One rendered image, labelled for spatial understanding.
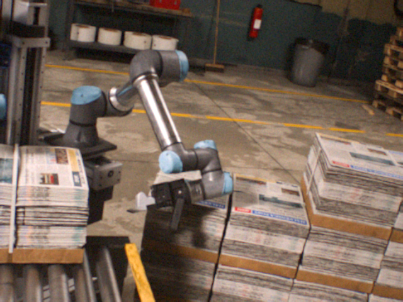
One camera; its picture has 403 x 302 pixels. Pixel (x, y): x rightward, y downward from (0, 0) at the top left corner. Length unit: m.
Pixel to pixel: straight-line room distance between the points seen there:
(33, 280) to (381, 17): 9.30
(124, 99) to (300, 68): 6.90
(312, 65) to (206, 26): 1.86
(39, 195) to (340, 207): 1.02
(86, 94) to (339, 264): 1.17
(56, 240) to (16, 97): 0.78
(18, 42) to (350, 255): 1.42
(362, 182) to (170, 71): 0.77
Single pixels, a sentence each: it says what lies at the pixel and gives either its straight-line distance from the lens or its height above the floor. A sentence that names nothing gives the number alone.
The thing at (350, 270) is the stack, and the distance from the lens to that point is 1.98.
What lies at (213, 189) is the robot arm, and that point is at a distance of 1.71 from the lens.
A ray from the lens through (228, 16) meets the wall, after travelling 8.76.
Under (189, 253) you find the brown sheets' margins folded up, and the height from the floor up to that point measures 0.62.
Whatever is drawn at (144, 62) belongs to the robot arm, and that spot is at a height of 1.26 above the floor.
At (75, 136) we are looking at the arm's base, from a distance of 2.17.
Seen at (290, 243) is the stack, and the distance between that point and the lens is 1.90.
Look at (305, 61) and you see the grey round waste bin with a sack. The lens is 8.82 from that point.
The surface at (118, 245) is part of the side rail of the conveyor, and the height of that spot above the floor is 0.80.
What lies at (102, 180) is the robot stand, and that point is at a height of 0.72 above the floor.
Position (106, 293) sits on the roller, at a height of 0.79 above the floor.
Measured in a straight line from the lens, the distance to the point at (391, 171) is 1.91.
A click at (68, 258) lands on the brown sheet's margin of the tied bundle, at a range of 1.44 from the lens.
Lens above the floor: 1.61
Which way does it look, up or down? 20 degrees down
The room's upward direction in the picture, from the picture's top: 11 degrees clockwise
